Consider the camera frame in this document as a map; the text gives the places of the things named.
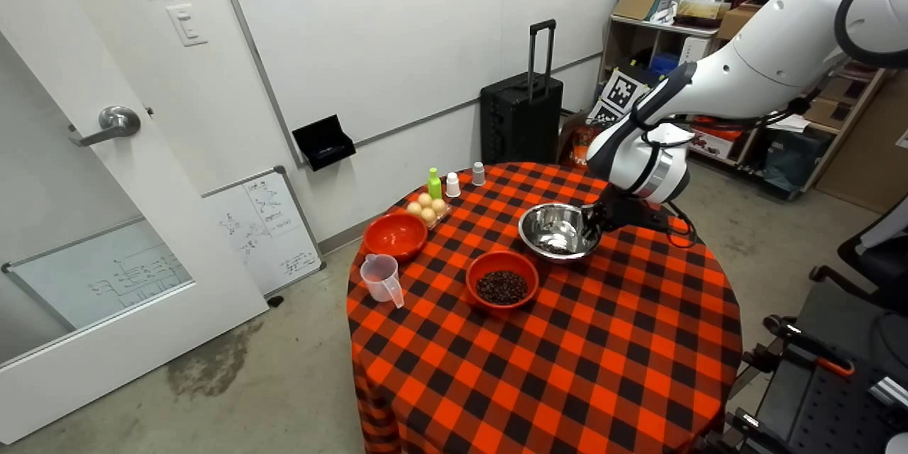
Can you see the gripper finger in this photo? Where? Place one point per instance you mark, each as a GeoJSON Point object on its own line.
{"type": "Point", "coordinates": [594, 228]}
{"type": "Point", "coordinates": [593, 211]}

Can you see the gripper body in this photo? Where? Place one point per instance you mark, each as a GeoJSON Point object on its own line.
{"type": "Point", "coordinates": [631, 211]}

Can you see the silver metal bowl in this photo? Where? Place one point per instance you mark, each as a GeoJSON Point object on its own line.
{"type": "Point", "coordinates": [553, 230]}

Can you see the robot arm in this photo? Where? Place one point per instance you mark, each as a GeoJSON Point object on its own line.
{"type": "Point", "coordinates": [773, 50]}

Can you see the red bowl with coffee beans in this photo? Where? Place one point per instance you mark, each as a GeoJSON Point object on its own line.
{"type": "Point", "coordinates": [496, 264]}

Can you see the empty red bowl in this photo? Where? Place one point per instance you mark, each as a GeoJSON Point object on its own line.
{"type": "Point", "coordinates": [394, 234]}

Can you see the orange bag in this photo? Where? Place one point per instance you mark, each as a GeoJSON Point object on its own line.
{"type": "Point", "coordinates": [582, 145]}

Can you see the heap of coffee beans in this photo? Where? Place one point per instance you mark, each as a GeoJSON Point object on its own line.
{"type": "Point", "coordinates": [502, 287]}

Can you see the black suitcase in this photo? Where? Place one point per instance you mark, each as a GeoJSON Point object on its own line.
{"type": "Point", "coordinates": [521, 120]}

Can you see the black white marker board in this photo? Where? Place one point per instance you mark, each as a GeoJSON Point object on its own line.
{"type": "Point", "coordinates": [623, 93]}

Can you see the small grey shaker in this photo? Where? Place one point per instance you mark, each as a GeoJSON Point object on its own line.
{"type": "Point", "coordinates": [478, 174]}

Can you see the red black checked tablecloth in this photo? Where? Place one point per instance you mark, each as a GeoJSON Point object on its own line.
{"type": "Point", "coordinates": [567, 355]}

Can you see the small white shaker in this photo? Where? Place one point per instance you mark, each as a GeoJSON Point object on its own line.
{"type": "Point", "coordinates": [452, 186]}

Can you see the clear egg tray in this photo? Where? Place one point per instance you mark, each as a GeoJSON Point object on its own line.
{"type": "Point", "coordinates": [443, 216]}

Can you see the beige egg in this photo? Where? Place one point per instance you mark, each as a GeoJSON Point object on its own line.
{"type": "Point", "coordinates": [428, 215]}
{"type": "Point", "coordinates": [439, 206]}
{"type": "Point", "coordinates": [414, 208]}
{"type": "Point", "coordinates": [424, 199]}

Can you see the small green bottle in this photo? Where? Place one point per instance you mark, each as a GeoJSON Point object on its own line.
{"type": "Point", "coordinates": [434, 184]}

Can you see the open cardboard box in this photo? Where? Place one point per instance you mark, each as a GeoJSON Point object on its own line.
{"type": "Point", "coordinates": [638, 4]}

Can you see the tissue box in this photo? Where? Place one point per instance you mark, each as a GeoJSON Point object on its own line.
{"type": "Point", "coordinates": [702, 8]}

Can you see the closed cardboard box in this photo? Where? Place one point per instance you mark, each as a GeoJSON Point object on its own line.
{"type": "Point", "coordinates": [738, 21]}

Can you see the clear plastic measuring cup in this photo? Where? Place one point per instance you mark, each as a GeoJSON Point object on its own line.
{"type": "Point", "coordinates": [381, 277]}

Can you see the wooden shelf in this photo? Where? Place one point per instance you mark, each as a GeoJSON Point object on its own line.
{"type": "Point", "coordinates": [844, 113]}

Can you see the black office chair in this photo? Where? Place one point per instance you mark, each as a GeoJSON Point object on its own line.
{"type": "Point", "coordinates": [876, 255]}

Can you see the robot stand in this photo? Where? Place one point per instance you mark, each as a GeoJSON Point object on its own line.
{"type": "Point", "coordinates": [830, 383]}

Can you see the small leaning whiteboard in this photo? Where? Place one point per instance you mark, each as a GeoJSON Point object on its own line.
{"type": "Point", "coordinates": [273, 227]}

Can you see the white door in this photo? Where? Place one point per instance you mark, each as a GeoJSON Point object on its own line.
{"type": "Point", "coordinates": [142, 227]}

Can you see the large wall whiteboard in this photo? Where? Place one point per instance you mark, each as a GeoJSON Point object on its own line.
{"type": "Point", "coordinates": [397, 28]}

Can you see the black wall holder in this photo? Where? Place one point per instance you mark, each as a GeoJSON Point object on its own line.
{"type": "Point", "coordinates": [323, 143]}

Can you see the light switch plate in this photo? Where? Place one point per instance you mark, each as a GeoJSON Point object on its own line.
{"type": "Point", "coordinates": [187, 25]}

